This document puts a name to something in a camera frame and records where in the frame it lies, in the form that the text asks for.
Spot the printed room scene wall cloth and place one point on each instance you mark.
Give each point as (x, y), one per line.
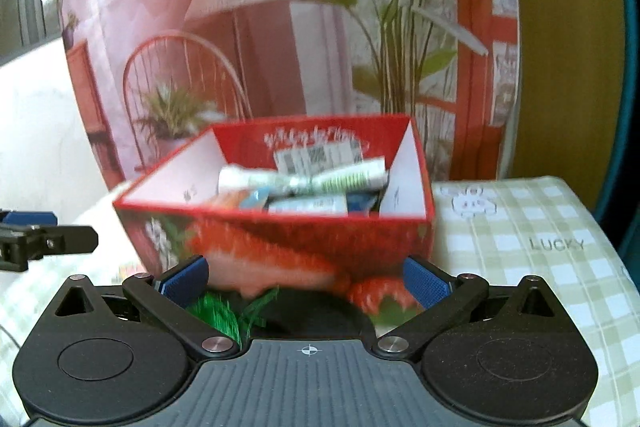
(310, 57)

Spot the red strawberry print box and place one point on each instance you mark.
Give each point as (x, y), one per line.
(300, 247)

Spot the teal panel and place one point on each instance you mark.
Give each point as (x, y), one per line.
(632, 107)

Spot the dark blue packet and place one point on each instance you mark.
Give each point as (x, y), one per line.
(362, 202)

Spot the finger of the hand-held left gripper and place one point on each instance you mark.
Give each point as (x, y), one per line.
(30, 217)
(70, 238)

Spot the white tube with green stripes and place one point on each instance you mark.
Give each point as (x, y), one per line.
(320, 177)

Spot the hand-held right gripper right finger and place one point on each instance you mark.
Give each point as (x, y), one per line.
(425, 283)

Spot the orange packet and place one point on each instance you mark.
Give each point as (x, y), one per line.
(235, 199)

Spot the checked green tablecloth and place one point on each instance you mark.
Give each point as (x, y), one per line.
(525, 287)

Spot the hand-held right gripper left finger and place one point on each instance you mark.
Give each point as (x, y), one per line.
(184, 281)

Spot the light blue packet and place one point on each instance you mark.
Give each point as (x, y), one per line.
(310, 205)

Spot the olive yellow panel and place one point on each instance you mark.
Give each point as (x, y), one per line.
(565, 57)

